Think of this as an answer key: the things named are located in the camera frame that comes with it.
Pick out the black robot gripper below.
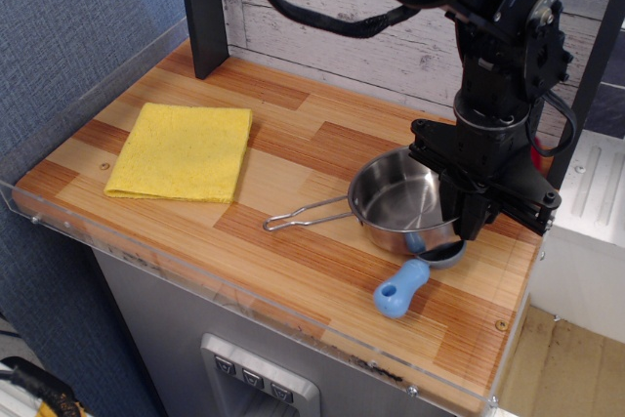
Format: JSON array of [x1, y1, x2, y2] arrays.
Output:
[[409, 119, 562, 241]]

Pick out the stainless steel pan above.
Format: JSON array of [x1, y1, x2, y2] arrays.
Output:
[[263, 146, 466, 262]]

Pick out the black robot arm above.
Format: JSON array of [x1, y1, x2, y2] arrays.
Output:
[[396, 0, 576, 240]]

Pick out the blue and grey spoon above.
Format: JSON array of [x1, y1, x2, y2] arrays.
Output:
[[373, 232, 467, 318]]

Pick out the red plastic pepper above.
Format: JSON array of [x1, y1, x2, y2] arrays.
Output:
[[530, 137, 554, 177]]

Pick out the white plastic sink unit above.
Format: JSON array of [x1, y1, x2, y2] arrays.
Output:
[[526, 131, 625, 345]]

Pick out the yellow folded cloth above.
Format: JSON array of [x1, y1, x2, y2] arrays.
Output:
[[104, 103, 253, 203]]

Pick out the grey toy fridge cabinet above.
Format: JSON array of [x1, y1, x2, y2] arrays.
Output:
[[95, 252, 447, 416]]

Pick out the clear acrylic guard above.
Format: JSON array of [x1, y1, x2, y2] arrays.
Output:
[[1, 21, 539, 415]]

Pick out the yellow and black object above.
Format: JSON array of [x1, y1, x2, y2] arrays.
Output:
[[1, 364, 89, 416]]

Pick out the right black post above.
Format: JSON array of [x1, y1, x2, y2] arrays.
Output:
[[543, 0, 625, 190]]

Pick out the black post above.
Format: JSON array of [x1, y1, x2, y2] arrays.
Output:
[[543, 0, 625, 190], [184, 0, 229, 79]]

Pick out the left black post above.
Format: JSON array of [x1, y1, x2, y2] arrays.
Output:
[[184, 0, 229, 79]]

